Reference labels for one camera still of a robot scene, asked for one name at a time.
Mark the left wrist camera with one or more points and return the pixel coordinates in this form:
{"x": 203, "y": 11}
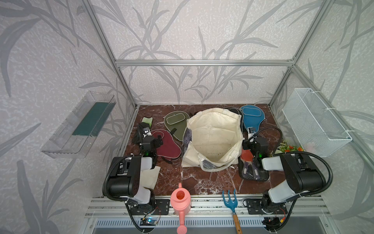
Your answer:
{"x": 146, "y": 132}

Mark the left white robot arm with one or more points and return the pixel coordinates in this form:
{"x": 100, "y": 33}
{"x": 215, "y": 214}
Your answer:
{"x": 122, "y": 181}

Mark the potted flower plant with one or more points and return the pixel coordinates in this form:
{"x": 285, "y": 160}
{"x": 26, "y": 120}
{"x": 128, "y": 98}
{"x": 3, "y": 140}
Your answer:
{"x": 284, "y": 147}

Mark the clear plastic shelf tray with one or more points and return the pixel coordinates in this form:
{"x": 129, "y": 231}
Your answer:
{"x": 77, "y": 134}

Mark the pink watering can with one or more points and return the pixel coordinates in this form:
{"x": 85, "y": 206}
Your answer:
{"x": 180, "y": 201}

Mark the blue hand rake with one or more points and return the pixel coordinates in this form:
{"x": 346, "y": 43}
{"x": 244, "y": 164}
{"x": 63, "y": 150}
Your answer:
{"x": 232, "y": 205}

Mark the beige canvas tote bag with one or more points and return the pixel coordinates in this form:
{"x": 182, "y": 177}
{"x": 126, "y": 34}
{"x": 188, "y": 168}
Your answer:
{"x": 213, "y": 140}

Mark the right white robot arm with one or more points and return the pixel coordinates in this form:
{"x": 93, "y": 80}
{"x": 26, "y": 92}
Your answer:
{"x": 305, "y": 173}

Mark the white wire basket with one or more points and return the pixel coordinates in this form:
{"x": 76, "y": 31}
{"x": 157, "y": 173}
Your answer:
{"x": 315, "y": 126}

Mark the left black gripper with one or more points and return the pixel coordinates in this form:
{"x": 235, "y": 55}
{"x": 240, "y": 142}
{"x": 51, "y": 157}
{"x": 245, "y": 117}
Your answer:
{"x": 158, "y": 141}

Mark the maroon paddle case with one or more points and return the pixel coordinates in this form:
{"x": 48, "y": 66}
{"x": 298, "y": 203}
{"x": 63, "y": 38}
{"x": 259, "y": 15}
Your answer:
{"x": 169, "y": 150}

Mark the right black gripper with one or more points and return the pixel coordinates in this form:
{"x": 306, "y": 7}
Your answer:
{"x": 246, "y": 142}

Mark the beige gardening glove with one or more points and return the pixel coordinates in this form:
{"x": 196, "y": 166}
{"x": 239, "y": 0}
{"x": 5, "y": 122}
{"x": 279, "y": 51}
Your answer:
{"x": 148, "y": 178}

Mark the clear case red paddles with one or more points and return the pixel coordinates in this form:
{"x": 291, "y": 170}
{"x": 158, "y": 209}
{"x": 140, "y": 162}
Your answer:
{"x": 249, "y": 169}

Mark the olive green paddle case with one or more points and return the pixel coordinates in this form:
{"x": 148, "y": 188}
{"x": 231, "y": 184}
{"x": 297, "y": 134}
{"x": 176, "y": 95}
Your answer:
{"x": 176, "y": 124}

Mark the black and green work glove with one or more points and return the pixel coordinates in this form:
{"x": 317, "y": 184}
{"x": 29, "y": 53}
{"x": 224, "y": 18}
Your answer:
{"x": 146, "y": 121}

